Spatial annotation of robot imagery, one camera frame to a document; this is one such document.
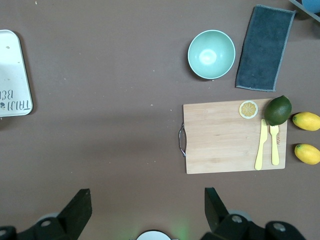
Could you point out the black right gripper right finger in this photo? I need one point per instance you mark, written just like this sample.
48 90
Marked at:
220 222

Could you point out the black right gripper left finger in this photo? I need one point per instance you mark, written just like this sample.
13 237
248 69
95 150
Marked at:
75 217

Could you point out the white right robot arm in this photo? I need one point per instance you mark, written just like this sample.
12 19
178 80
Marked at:
153 235

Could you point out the wooden cutting board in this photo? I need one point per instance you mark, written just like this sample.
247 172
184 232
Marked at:
220 140

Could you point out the pale yellow plastic knife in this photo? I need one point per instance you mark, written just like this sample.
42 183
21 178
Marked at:
261 147

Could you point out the pale yellow plastic fork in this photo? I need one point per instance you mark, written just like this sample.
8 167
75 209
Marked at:
275 150

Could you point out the yellow lemon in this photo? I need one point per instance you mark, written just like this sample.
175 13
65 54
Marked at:
307 121
308 153

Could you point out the lemon slice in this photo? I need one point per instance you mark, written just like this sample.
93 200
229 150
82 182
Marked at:
248 109

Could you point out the dark green lime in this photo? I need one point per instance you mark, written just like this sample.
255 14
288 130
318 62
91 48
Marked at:
278 110

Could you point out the cream bear print tray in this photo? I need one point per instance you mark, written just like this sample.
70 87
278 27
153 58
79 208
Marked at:
12 75

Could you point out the mint green bowl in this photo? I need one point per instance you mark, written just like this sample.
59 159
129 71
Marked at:
211 53

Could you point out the dark grey cloth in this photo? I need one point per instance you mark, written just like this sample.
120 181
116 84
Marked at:
265 47

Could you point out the blue rounded object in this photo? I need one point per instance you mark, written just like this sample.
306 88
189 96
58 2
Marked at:
312 5

